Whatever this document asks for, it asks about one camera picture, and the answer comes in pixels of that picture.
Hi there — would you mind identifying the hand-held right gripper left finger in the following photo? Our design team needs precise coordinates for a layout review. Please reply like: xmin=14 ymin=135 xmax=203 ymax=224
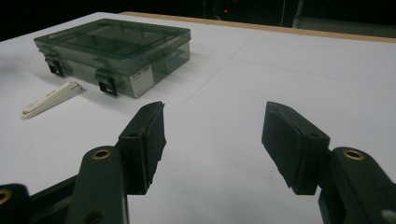
xmin=64 ymin=101 xmax=167 ymax=224

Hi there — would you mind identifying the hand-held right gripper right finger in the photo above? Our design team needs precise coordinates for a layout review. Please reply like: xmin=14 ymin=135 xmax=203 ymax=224
xmin=262 ymin=101 xmax=396 ymax=224

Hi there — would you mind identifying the transparent grey compartment storage box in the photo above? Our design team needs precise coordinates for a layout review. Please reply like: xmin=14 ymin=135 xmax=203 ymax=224
xmin=33 ymin=18 xmax=191 ymax=99

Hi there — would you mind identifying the white plastic stick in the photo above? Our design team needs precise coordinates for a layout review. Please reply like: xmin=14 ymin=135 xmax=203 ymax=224
xmin=21 ymin=81 xmax=86 ymax=119

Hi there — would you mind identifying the white table cover sheet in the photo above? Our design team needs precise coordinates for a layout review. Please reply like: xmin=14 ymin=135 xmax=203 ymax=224
xmin=0 ymin=11 xmax=396 ymax=224

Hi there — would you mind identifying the dark equipment with red light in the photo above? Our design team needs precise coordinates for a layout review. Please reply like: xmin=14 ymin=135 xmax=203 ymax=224
xmin=202 ymin=0 xmax=237 ymax=21

